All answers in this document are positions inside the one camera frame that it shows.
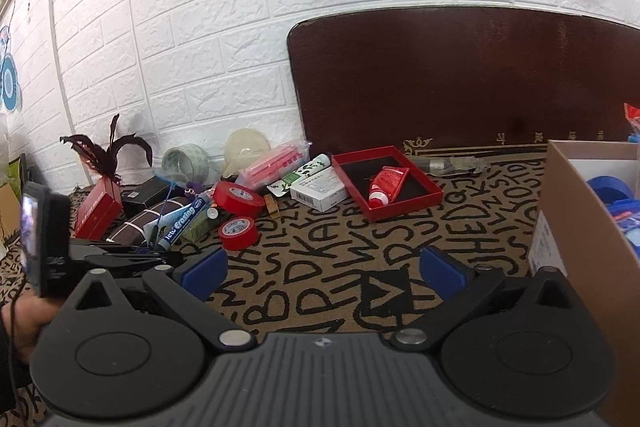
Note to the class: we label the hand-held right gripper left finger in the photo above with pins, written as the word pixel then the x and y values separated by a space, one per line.
pixel 206 274

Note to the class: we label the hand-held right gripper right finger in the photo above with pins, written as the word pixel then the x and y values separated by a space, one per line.
pixel 442 274

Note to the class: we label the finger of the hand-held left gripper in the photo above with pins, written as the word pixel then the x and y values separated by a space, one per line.
pixel 135 264
pixel 102 249

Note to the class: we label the cardboard box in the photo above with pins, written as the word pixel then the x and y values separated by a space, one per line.
pixel 565 227

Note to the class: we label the blue tape roll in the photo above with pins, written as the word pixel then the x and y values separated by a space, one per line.
pixel 610 191

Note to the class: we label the person's left hand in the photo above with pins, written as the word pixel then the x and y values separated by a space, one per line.
pixel 27 327

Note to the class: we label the white card packet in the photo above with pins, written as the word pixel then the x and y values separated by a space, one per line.
pixel 152 234

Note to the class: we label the red box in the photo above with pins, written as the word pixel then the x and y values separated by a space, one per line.
pixel 99 209

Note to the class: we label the brown striped box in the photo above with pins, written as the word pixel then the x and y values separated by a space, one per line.
pixel 140 222

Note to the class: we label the small green box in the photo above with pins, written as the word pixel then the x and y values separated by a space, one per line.
pixel 200 227

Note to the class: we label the red tape roll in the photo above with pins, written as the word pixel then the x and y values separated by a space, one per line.
pixel 238 233
pixel 239 199

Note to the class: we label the blue grey marker pen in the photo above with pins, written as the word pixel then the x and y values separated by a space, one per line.
pixel 182 221

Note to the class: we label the small battery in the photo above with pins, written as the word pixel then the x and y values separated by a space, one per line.
pixel 212 212

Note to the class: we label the black box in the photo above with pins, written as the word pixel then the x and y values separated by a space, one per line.
pixel 147 197

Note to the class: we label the red tray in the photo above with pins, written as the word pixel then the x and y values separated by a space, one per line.
pixel 395 202

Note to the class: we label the small wooden block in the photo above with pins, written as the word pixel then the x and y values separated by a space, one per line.
pixel 272 208

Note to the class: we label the dark feather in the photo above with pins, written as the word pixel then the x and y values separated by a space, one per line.
pixel 102 152

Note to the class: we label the red tube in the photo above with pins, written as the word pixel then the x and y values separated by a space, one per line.
pixel 387 187

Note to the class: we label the silver wrapped object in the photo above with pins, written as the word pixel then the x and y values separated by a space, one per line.
pixel 450 165

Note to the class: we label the clear tape roll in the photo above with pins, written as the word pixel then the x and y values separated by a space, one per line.
pixel 185 164

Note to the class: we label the letter printed blanket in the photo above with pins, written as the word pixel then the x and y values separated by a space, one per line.
pixel 325 267

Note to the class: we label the pink packet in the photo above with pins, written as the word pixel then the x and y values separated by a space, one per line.
pixel 272 164

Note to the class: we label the beige funnel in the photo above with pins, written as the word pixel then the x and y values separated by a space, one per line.
pixel 242 147

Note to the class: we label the white box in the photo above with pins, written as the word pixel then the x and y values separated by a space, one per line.
pixel 320 192

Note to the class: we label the green white tube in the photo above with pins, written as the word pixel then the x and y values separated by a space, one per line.
pixel 305 172

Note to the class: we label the brown wooden headboard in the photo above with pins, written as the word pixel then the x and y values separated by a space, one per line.
pixel 465 77

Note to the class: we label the blue round wall decoration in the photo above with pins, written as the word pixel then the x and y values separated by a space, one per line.
pixel 9 79

